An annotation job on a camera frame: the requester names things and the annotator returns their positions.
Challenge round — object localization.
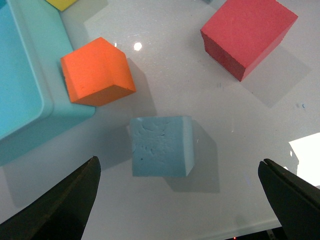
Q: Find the light blue foam block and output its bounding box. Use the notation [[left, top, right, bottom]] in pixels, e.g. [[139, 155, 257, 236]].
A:
[[129, 116, 195, 178]]

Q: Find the teal plastic bin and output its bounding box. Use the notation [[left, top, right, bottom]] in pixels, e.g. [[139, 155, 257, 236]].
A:
[[0, 0, 95, 163]]

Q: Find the red foam block front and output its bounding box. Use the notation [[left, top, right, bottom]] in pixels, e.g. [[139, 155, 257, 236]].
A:
[[200, 0, 298, 82]]

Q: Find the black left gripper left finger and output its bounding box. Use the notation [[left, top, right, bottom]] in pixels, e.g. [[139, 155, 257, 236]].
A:
[[0, 156, 101, 240]]

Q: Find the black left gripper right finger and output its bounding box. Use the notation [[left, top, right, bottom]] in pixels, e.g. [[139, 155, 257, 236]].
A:
[[258, 158, 320, 240]]

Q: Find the orange foam block near teal bin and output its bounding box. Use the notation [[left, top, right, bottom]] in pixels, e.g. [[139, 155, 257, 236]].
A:
[[60, 37, 136, 107]]

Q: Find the yellow foam block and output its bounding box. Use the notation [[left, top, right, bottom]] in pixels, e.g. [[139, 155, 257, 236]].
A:
[[46, 0, 77, 12]]

